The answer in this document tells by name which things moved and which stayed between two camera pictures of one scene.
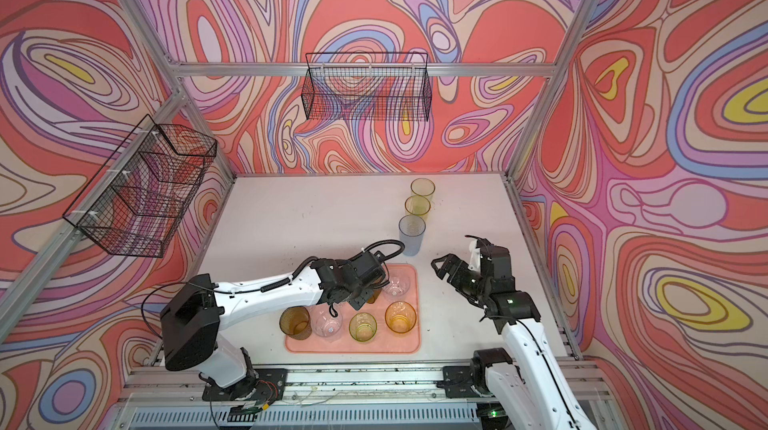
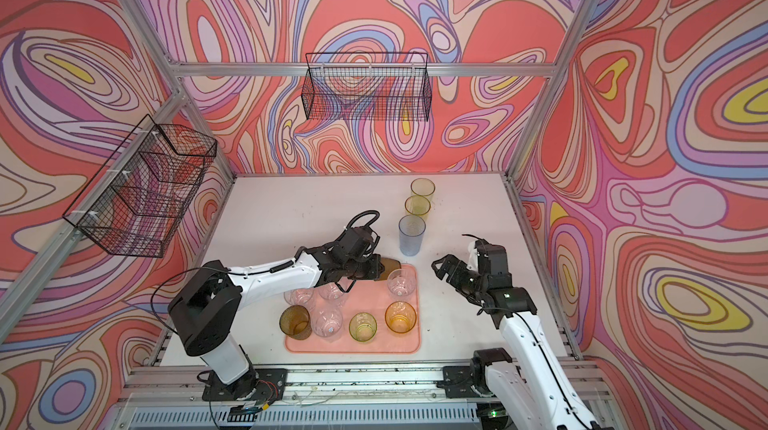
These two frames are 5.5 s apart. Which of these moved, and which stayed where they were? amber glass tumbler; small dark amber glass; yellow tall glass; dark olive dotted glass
Moved: small dark amber glass
Stayed: amber glass tumbler; yellow tall glass; dark olive dotted glass
